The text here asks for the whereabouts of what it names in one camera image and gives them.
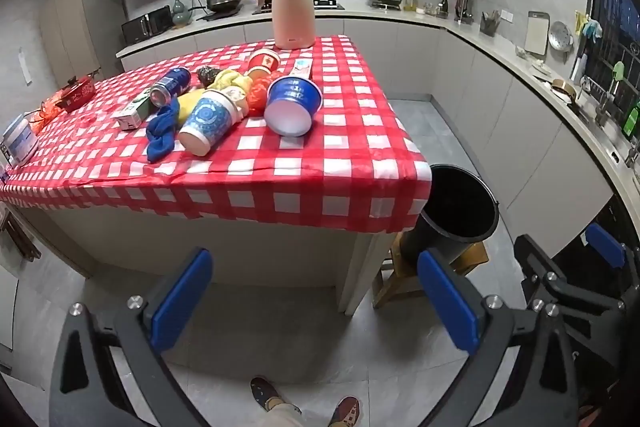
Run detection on orange plastic bag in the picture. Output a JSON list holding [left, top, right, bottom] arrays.
[[246, 76, 275, 116]]

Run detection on wok with lid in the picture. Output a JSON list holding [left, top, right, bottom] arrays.
[[205, 0, 256, 14]]

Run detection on white plastic jar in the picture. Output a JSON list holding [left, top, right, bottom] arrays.
[[2, 114, 40, 166]]

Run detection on white wall paper sheet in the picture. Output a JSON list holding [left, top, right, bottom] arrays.
[[17, 48, 33, 84]]

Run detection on blue patterned paper cup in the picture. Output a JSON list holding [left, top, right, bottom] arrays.
[[177, 90, 245, 158]]

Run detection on gas stove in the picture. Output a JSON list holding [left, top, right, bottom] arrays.
[[252, 0, 346, 15]]

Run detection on beige refrigerator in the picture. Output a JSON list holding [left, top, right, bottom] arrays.
[[39, 0, 126, 105]]

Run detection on person's leg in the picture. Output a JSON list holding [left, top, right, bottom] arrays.
[[260, 402, 306, 427]]

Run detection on white kitchen island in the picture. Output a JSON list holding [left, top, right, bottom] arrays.
[[15, 202, 426, 318]]

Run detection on black dishwasher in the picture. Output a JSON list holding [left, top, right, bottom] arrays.
[[560, 194, 640, 303]]

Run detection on blue cloth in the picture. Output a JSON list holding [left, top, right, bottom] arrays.
[[146, 99, 182, 164]]

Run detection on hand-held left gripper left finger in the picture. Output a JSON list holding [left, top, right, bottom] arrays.
[[49, 247, 216, 427]]

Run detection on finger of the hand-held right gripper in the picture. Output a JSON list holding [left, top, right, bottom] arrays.
[[584, 223, 640, 308], [514, 234, 591, 308]]

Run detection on wooden bowl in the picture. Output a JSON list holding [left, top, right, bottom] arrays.
[[551, 78, 578, 104]]

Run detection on blue paper bowl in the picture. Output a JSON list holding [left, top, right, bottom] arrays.
[[264, 76, 323, 138]]

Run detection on wooden stool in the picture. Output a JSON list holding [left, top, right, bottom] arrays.
[[372, 232, 490, 310]]

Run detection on white cutting board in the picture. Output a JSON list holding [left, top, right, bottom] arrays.
[[525, 11, 551, 56]]

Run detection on hanging rubber gloves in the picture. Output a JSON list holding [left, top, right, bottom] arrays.
[[575, 11, 605, 42]]

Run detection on green white carton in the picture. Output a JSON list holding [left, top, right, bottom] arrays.
[[116, 91, 166, 131]]

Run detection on patterned slipper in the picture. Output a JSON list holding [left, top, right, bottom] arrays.
[[250, 376, 288, 413], [327, 396, 362, 427]]

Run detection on green bottle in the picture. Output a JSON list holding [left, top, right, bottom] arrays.
[[621, 99, 640, 140]]

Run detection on grey kitchen counter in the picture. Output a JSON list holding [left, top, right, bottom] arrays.
[[116, 0, 640, 253]]

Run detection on red paper cup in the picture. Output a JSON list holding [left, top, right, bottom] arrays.
[[246, 49, 281, 80]]

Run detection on metal faucet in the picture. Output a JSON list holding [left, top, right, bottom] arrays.
[[580, 74, 613, 128]]

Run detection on red white checked tablecloth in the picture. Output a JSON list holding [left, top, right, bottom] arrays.
[[0, 34, 433, 235]]

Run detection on black bucket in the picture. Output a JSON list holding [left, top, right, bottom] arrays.
[[402, 164, 501, 275]]

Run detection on yellow cloth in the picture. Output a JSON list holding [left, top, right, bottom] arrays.
[[207, 68, 253, 108]]

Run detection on blue drink can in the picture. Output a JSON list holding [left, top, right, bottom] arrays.
[[150, 67, 192, 108]]

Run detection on green ceramic vase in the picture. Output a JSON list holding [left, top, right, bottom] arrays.
[[172, 0, 192, 29]]

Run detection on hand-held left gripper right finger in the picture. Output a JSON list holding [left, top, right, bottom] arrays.
[[416, 249, 601, 427]]

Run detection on pink thermos jug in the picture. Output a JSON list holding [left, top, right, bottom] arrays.
[[259, 0, 317, 51]]

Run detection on metal steamer plate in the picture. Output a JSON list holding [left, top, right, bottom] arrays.
[[548, 21, 572, 52]]

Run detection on black microwave oven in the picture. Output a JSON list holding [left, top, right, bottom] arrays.
[[121, 6, 173, 46]]

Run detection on kitchen sink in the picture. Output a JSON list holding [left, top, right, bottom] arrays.
[[565, 97, 632, 168]]

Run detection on kitchen window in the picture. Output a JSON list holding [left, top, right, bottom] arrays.
[[585, 0, 640, 148]]

